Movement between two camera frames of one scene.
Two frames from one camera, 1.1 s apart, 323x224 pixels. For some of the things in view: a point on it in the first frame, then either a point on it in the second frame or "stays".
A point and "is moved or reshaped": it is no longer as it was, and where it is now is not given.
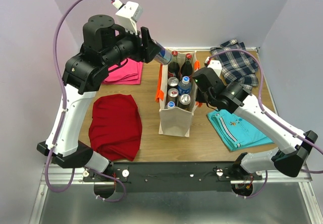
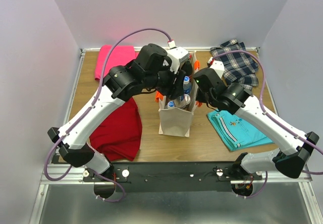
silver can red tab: (164, 57) is moved or reshaped
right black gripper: (199, 97) stays
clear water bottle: (171, 104) stays
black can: (184, 101) stays
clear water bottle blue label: (184, 87) stays
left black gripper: (146, 48) → (172, 90)
